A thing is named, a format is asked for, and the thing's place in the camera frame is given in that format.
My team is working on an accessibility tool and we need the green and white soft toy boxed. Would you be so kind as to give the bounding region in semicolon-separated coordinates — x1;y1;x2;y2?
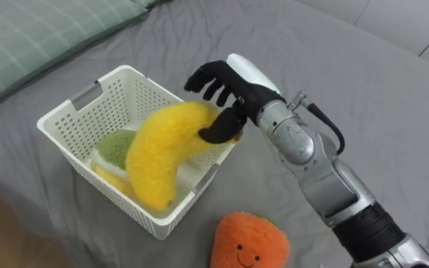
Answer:
89;129;138;179

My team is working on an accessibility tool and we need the orange smiling fruit soft toy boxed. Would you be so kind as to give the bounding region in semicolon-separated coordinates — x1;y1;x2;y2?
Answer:
209;211;291;268

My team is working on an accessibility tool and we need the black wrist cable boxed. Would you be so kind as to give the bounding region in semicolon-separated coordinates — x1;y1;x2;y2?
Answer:
287;91;346;156

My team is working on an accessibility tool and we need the grey bed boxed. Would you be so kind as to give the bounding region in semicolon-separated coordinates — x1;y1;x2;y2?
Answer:
0;0;429;268

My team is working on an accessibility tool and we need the white perforated plastic basket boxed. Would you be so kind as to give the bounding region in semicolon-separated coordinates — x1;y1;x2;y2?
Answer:
36;64;236;241

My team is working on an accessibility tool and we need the green checked pillow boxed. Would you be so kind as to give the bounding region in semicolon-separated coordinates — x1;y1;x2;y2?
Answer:
0;0;171;115

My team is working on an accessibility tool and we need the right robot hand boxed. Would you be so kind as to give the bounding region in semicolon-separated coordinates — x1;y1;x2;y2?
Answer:
183;53;287;145

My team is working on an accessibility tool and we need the yellow banana soft toy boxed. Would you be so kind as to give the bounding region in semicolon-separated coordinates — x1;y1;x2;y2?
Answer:
124;100;242;214

